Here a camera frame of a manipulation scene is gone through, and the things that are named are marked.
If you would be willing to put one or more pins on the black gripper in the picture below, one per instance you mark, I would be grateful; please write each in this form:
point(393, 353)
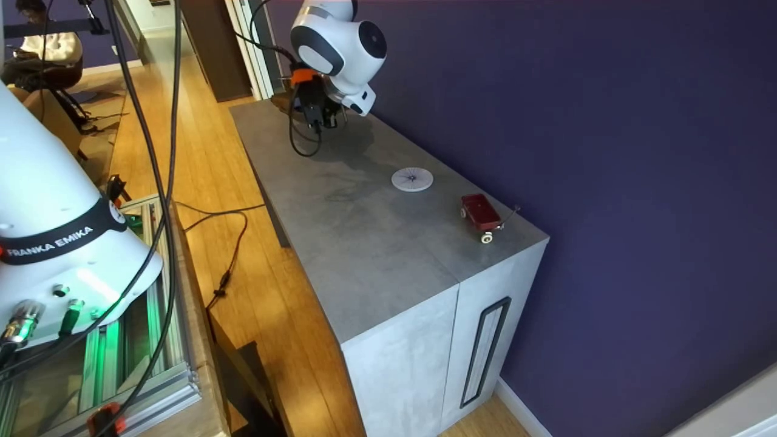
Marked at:
point(313, 108)

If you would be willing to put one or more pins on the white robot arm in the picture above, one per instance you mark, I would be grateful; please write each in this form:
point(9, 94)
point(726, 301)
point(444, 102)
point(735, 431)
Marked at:
point(339, 57)

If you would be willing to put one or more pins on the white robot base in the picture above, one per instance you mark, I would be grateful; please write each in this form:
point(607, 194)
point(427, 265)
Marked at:
point(56, 225)

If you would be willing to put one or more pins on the white round coaster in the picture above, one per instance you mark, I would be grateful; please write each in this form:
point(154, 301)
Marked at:
point(412, 180)

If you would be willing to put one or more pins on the red small box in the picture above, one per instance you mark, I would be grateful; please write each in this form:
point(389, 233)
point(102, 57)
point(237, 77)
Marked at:
point(481, 217)

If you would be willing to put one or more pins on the grey concrete cabinet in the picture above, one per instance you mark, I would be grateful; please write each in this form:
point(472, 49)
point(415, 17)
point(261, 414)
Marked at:
point(421, 309)

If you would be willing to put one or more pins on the black office chair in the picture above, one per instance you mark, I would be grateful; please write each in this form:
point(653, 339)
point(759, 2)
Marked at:
point(50, 61)

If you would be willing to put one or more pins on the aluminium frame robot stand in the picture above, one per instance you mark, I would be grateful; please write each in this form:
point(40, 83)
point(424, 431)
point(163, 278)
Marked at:
point(95, 342)

